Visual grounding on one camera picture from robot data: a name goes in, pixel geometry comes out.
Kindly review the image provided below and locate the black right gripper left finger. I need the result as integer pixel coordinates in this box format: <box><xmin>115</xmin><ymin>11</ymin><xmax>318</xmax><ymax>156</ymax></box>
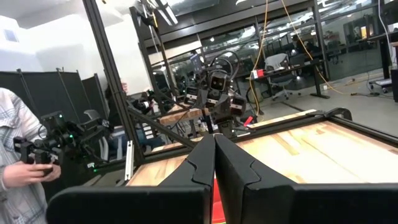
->
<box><xmin>45</xmin><ymin>133</ymin><xmax>216</xmax><ymax>224</ymax></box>

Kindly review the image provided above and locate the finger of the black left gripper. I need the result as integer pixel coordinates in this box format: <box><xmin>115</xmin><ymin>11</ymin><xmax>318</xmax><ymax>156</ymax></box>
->
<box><xmin>230</xmin><ymin>94</ymin><xmax>248</xmax><ymax>119</ymax></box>
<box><xmin>183</xmin><ymin>86</ymin><xmax>201</xmax><ymax>106</ymax></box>

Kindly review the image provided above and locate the red and white box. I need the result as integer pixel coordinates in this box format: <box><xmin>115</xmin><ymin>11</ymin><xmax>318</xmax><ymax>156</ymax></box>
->
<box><xmin>251</xmin><ymin>68</ymin><xmax>266</xmax><ymax>80</ymax></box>

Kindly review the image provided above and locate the black office desk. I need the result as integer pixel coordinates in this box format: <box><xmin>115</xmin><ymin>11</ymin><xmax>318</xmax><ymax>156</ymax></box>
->
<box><xmin>248</xmin><ymin>59</ymin><xmax>331</xmax><ymax>100</ymax></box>

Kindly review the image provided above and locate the person's hand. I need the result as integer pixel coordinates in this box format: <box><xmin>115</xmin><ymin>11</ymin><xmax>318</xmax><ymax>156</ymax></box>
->
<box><xmin>1</xmin><ymin>161</ymin><xmax>62</xmax><ymax>190</ymax></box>

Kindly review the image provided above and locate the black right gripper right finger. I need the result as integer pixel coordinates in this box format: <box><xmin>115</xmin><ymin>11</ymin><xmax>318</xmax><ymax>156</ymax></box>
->
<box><xmin>214</xmin><ymin>133</ymin><xmax>398</xmax><ymax>224</ymax></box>

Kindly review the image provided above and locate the red plastic cup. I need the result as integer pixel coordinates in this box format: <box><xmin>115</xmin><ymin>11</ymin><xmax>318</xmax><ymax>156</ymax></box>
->
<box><xmin>212</xmin><ymin>177</ymin><xmax>227</xmax><ymax>224</ymax></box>

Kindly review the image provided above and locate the person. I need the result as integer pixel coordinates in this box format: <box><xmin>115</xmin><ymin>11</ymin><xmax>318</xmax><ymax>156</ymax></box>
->
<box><xmin>0</xmin><ymin>86</ymin><xmax>63</xmax><ymax>224</ymax></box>
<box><xmin>104</xmin><ymin>82</ymin><xmax>129</xmax><ymax>129</ymax></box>

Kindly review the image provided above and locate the grey office chair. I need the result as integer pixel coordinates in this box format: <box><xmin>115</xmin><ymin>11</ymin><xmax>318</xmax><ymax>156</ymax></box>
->
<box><xmin>264</xmin><ymin>52</ymin><xmax>301</xmax><ymax>101</ymax></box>

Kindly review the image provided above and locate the black aluminium rig frame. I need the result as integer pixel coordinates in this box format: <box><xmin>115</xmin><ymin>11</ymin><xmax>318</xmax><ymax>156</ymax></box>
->
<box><xmin>81</xmin><ymin>0</ymin><xmax>398</xmax><ymax>175</ymax></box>

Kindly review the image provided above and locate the white metal bracket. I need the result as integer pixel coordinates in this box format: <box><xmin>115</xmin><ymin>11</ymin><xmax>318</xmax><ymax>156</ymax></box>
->
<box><xmin>124</xmin><ymin>139</ymin><xmax>135</xmax><ymax>182</ymax></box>

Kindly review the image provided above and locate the wooden background table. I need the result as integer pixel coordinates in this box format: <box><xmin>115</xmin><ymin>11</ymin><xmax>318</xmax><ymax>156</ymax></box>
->
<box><xmin>157</xmin><ymin>104</ymin><xmax>213</xmax><ymax>126</ymax></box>

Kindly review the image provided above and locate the black room divider panel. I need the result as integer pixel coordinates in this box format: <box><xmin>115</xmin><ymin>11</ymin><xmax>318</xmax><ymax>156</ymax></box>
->
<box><xmin>0</xmin><ymin>68</ymin><xmax>109</xmax><ymax>125</ymax></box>

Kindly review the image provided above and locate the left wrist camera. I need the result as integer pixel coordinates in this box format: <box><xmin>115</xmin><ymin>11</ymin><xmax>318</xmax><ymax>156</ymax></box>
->
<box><xmin>210</xmin><ymin>70</ymin><xmax>231</xmax><ymax>93</ymax></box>

